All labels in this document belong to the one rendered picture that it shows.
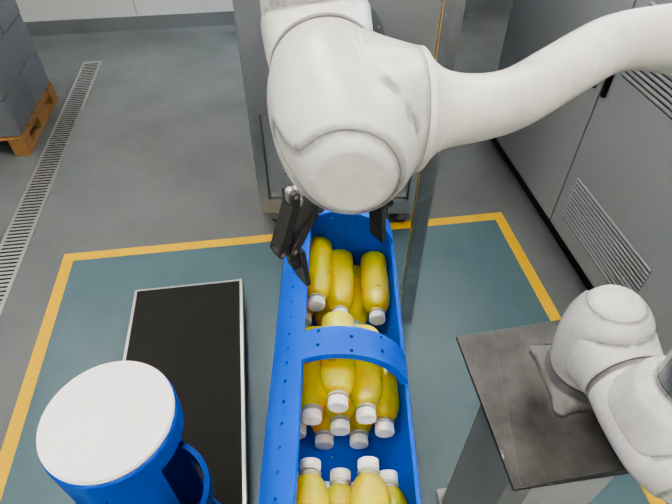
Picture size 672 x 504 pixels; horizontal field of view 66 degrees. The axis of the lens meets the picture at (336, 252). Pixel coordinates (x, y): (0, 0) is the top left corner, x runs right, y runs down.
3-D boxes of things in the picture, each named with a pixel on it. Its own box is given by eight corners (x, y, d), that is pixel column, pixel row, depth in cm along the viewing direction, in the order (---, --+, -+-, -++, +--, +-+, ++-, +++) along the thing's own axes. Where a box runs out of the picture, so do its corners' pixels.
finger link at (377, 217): (368, 198, 74) (372, 195, 75) (370, 232, 80) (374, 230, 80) (381, 208, 73) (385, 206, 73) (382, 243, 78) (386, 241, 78)
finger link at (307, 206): (340, 186, 64) (332, 184, 63) (299, 259, 68) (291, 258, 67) (322, 171, 67) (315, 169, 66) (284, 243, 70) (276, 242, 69)
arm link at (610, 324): (604, 328, 118) (636, 261, 103) (649, 399, 105) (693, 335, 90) (536, 338, 118) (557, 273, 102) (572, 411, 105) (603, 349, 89)
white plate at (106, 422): (67, 515, 95) (69, 517, 95) (198, 420, 108) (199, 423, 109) (15, 411, 109) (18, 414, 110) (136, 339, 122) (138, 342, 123)
